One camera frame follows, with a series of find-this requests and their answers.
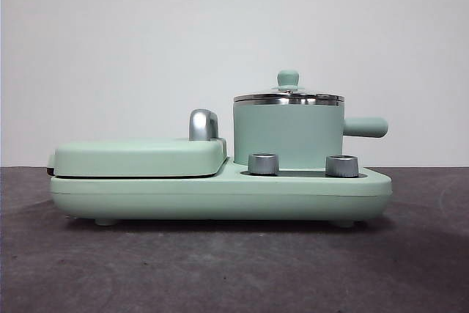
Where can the glass lid with green knob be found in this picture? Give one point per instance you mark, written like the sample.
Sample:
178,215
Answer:
288,78

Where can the silver control knob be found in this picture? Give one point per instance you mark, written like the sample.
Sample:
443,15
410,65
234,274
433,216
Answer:
342,165
263,163

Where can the mint green breakfast maker base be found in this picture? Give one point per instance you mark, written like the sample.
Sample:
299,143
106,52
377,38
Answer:
146,199

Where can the mint green hinged grill cover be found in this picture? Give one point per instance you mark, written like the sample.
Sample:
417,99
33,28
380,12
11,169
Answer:
128,155

